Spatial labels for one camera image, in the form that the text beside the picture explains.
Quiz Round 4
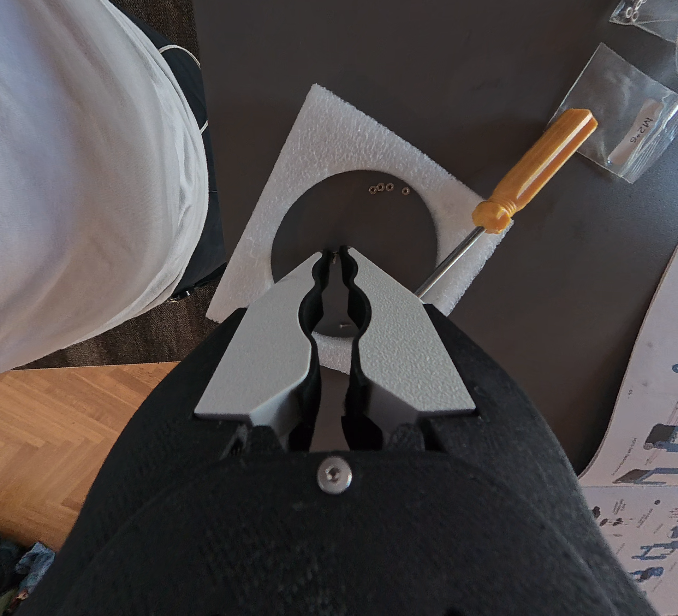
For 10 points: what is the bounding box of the white instruction booklet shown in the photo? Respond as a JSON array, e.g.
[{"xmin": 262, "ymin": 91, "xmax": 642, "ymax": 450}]
[{"xmin": 578, "ymin": 245, "xmax": 678, "ymax": 616}]

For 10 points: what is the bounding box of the blue patterned cloth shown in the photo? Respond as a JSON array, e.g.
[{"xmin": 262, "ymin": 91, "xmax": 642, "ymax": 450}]
[{"xmin": 0, "ymin": 539, "xmax": 56, "ymax": 616}]

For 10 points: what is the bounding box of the black desk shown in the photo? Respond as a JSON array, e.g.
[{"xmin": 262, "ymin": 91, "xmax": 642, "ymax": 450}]
[{"xmin": 183, "ymin": 0, "xmax": 678, "ymax": 474}]

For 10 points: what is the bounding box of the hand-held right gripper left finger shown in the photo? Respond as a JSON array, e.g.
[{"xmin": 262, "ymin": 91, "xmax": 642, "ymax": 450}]
[{"xmin": 194, "ymin": 250, "xmax": 332, "ymax": 451}]

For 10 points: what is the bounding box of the group of small zip bags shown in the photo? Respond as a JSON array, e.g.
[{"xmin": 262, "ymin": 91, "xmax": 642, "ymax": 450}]
[{"xmin": 551, "ymin": 0, "xmax": 678, "ymax": 183}]

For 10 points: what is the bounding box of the person's white shirt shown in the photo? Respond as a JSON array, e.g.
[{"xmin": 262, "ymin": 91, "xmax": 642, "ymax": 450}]
[{"xmin": 0, "ymin": 0, "xmax": 210, "ymax": 370}]

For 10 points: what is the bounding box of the yellow-handled screwdriver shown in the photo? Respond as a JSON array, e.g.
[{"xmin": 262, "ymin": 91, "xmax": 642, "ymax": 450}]
[{"xmin": 415, "ymin": 108, "xmax": 598, "ymax": 299}]

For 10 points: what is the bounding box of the white foam pad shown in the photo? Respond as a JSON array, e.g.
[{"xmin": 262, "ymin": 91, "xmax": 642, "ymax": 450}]
[{"xmin": 206, "ymin": 83, "xmax": 516, "ymax": 373}]

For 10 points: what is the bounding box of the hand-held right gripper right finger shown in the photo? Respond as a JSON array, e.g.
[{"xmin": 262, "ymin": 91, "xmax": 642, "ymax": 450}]
[{"xmin": 339, "ymin": 246, "xmax": 476, "ymax": 451}]

